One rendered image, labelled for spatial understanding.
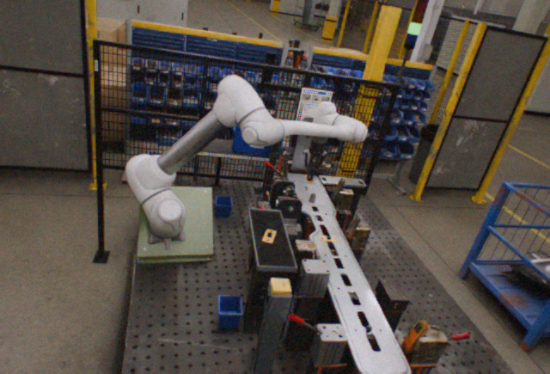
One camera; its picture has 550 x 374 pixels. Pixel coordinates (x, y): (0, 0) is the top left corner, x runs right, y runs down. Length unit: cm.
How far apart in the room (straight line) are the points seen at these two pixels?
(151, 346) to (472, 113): 408
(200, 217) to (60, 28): 212
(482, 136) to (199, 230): 380
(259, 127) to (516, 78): 390
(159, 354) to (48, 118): 266
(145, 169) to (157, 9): 668
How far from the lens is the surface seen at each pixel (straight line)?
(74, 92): 378
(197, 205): 211
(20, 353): 272
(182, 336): 175
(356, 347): 144
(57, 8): 365
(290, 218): 178
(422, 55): 659
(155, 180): 185
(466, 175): 530
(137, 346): 173
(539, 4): 923
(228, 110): 162
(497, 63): 484
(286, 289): 131
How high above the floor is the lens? 202
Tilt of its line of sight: 26 degrees down
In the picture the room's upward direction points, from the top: 11 degrees clockwise
